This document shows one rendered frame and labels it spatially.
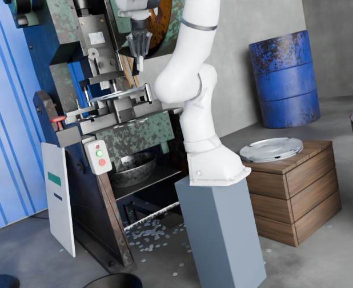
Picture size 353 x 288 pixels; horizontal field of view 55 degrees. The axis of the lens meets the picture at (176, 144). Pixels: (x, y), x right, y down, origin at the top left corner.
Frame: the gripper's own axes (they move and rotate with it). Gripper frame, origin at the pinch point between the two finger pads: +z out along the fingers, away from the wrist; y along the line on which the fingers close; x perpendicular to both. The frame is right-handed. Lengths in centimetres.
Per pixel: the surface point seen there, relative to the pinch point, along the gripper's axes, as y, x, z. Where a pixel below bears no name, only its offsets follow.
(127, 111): -9.0, -2.1, 21.9
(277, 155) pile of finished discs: 28, -65, 27
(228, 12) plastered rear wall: 199, 135, 26
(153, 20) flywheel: 27.0, 27.8, -10.2
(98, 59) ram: -13.1, 16.0, 0.3
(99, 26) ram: -6.9, 25.1, -12.0
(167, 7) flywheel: 22.7, 9.9, -20.8
